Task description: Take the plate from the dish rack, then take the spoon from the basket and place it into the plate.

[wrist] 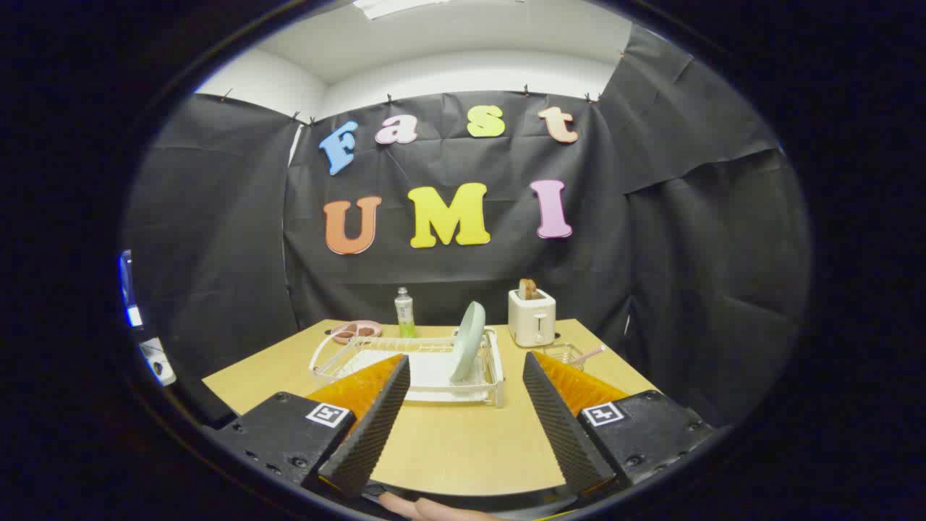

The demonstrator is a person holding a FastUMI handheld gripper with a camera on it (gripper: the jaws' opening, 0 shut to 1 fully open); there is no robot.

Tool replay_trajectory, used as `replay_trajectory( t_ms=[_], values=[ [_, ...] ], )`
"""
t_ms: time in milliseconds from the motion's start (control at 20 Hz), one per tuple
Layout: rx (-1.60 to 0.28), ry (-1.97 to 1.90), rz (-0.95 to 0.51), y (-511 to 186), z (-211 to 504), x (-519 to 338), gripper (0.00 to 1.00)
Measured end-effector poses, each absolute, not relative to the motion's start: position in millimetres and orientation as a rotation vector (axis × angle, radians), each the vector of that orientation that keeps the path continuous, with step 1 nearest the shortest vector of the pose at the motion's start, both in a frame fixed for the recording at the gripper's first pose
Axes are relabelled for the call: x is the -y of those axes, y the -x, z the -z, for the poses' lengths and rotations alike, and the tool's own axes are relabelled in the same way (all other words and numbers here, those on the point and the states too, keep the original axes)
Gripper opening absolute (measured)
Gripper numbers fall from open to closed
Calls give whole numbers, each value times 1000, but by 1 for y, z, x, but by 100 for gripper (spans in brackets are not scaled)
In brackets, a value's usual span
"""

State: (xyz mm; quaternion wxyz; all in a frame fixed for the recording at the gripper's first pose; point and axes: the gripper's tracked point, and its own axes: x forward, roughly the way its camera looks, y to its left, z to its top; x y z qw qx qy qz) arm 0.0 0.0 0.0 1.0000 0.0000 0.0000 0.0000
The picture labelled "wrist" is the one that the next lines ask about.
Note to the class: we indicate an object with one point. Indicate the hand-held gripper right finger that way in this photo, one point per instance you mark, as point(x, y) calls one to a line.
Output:
point(564, 427)

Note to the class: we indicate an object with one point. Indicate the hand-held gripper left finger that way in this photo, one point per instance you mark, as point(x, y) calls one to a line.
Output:
point(376, 427)

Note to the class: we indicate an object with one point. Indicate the pale green plate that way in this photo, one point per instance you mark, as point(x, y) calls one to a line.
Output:
point(469, 340)

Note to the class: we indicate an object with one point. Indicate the pink plate with food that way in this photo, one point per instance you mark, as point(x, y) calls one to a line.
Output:
point(356, 331)

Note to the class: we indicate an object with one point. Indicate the cream toaster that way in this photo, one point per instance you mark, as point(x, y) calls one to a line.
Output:
point(532, 322)

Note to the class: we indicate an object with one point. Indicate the green liquid clear bottle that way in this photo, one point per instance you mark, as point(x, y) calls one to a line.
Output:
point(405, 315)

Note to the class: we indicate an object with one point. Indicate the brown toast slice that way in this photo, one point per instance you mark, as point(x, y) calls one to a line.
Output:
point(528, 289)

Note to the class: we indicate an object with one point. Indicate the black backdrop cloth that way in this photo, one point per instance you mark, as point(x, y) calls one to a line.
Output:
point(651, 253)

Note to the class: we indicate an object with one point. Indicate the white device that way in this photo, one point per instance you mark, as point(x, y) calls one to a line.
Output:
point(158, 362)

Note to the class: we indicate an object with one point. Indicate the blue lit screen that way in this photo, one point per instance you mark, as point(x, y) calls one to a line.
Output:
point(127, 289)

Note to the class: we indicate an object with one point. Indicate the ceiling light panel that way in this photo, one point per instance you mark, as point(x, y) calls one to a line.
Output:
point(434, 6)

